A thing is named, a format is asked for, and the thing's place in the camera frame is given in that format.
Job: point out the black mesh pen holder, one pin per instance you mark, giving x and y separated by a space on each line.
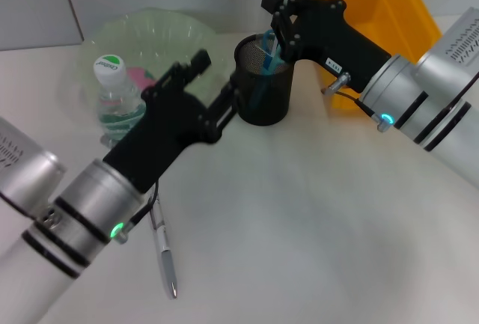
269 103

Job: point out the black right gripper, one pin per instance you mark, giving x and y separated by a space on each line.
325 32

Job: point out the yellow plastic bin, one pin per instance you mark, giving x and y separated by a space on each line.
393 9

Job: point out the translucent green fruit bowl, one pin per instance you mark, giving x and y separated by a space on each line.
157 32

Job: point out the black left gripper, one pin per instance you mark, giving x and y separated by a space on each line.
161 133

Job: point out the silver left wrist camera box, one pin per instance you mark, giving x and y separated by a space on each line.
26 167

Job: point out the blue scissors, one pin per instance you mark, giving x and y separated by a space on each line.
267 64

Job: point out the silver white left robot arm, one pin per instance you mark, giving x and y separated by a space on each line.
56 245

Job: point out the grey silver pen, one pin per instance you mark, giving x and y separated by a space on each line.
168 264

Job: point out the pink toy peach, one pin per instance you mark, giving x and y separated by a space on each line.
140 76

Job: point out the clear bottle green label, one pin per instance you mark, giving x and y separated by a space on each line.
112 96

